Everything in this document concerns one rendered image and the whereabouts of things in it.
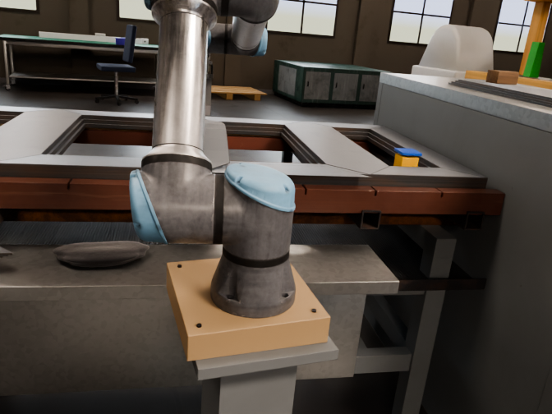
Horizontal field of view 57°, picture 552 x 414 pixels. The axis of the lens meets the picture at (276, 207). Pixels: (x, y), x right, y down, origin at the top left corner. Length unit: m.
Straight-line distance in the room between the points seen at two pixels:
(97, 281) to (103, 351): 0.30
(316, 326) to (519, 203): 0.72
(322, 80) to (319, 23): 1.95
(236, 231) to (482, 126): 0.95
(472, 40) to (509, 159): 4.43
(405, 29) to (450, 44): 5.65
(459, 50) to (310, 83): 3.56
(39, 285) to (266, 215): 0.50
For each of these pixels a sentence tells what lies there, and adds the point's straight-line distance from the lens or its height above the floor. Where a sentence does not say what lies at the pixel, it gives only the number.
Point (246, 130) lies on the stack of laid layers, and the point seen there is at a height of 0.83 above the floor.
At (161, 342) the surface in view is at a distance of 1.31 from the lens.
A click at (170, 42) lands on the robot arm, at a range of 0.91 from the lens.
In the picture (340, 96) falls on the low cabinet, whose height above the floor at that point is 0.21.
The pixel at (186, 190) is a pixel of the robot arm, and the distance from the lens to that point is 0.79.
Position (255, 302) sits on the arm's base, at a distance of 0.84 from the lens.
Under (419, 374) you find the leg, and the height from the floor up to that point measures 0.22.
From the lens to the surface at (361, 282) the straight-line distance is 1.13.
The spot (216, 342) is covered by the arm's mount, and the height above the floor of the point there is 0.71.
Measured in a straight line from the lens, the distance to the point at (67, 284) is 1.08.
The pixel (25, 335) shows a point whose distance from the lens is 1.34.
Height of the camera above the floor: 1.18
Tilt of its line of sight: 19 degrees down
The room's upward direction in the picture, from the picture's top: 5 degrees clockwise
